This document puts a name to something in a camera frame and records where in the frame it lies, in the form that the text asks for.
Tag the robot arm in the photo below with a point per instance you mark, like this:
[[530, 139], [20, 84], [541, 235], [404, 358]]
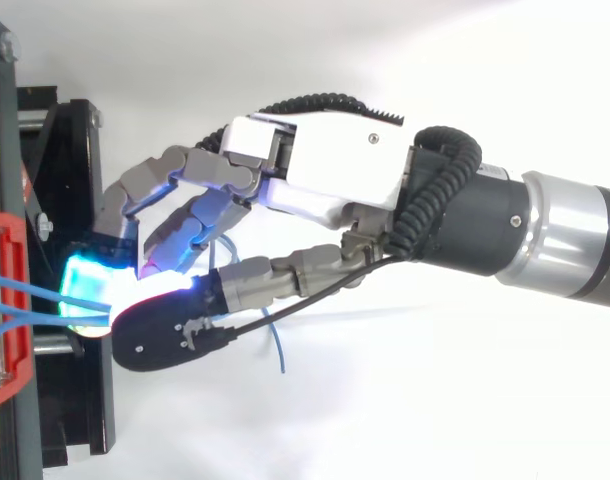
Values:
[[560, 225]]

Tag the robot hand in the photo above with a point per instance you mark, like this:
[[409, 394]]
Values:
[[335, 160]]

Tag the red bin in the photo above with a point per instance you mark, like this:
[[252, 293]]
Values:
[[16, 350]]

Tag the black stand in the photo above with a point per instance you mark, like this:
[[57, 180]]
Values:
[[70, 200]]

